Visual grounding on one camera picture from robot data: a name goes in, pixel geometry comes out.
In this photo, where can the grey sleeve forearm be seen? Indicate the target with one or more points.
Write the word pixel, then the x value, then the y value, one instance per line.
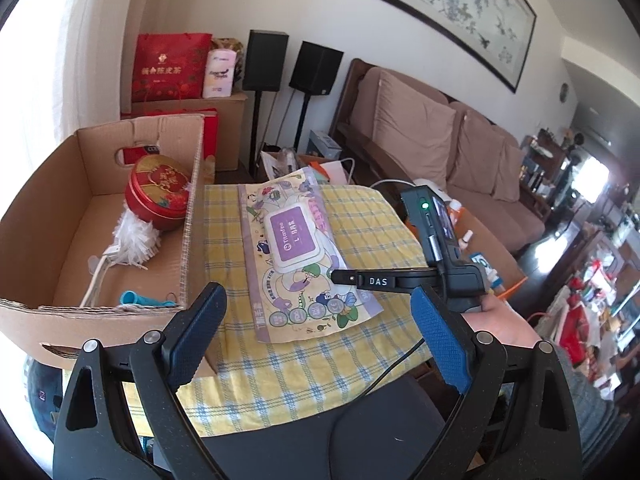
pixel 601 424

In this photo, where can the red round tin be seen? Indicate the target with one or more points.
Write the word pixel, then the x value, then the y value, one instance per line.
pixel 158 191

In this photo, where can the pink tissue pack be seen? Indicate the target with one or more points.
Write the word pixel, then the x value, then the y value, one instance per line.
pixel 219 74

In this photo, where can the large open cardboard box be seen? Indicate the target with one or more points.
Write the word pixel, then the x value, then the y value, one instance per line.
pixel 66 213

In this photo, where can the cluttered open box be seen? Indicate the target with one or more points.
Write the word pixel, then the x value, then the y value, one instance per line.
pixel 273 165

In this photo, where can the white fluffy duster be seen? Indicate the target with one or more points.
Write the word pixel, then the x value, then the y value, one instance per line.
pixel 134 243

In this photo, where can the orange cardboard box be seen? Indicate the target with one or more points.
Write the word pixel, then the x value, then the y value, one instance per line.
pixel 495 253

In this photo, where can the framed ink painting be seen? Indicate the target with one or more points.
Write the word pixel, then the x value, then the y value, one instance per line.
pixel 497 33

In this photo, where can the brown sofa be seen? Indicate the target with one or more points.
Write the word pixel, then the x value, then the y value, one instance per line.
pixel 386 115

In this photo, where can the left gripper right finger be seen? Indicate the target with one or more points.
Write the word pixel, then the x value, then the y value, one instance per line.
pixel 446 335

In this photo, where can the teal silicone funnel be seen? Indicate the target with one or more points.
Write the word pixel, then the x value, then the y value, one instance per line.
pixel 131 298

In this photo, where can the white charger with cable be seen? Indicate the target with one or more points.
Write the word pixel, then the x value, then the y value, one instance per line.
pixel 367 172

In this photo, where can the person right hand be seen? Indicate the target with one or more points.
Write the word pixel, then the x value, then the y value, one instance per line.
pixel 499 319

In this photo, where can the black speaker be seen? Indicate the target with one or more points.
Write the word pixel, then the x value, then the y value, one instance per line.
pixel 264 60
pixel 315 69

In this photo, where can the right black speaker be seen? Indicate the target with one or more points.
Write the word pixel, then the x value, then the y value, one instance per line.
pixel 315 69

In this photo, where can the red cookie gift box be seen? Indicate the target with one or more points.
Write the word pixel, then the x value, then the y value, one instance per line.
pixel 211 125

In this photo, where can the left black speaker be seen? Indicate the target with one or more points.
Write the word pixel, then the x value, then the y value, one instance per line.
pixel 264 60

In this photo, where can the wet wipes pack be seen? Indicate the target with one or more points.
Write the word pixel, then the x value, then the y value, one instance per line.
pixel 289 252

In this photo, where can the red tea gift bag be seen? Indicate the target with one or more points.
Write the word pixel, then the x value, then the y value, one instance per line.
pixel 169 66

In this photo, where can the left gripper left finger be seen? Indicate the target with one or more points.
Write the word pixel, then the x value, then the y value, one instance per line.
pixel 189 333

